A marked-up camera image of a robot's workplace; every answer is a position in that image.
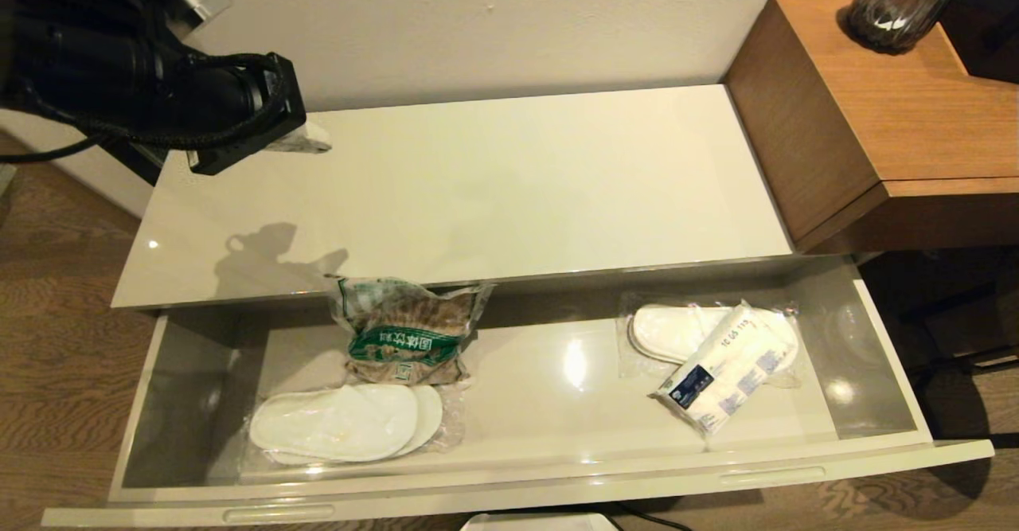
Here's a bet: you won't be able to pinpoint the beige cabinet drawer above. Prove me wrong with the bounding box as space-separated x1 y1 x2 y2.
41 256 996 528

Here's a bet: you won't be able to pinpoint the white tissue pack blue label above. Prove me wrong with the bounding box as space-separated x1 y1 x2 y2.
649 302 799 436

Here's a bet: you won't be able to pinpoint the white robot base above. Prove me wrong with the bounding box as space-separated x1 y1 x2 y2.
462 513 622 531

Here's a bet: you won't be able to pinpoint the dark wardrobe panel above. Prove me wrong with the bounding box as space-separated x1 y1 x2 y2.
103 137 172 188

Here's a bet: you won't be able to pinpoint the beige glossy cabinet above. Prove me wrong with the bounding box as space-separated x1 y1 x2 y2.
111 85 797 310

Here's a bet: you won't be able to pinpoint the clear bag green band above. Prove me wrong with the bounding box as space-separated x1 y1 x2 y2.
328 275 494 388

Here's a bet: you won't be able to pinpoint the white slippers in clear bag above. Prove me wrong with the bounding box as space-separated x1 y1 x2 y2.
617 292 803 388
239 382 470 468

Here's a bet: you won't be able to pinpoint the brown wooden desk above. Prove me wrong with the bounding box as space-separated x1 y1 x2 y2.
723 0 1019 255

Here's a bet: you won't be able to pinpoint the dark ribbed glass vase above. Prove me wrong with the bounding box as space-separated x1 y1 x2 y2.
844 0 978 56

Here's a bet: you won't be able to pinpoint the black box on desk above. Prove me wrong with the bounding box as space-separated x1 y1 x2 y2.
938 0 1019 86

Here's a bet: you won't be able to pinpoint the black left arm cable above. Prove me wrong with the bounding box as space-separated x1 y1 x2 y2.
0 53 279 164

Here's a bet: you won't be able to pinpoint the black floor cable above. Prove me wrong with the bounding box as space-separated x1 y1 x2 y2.
609 501 693 531

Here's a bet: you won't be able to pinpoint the black metal chair frame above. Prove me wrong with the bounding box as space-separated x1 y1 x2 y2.
856 248 1019 452

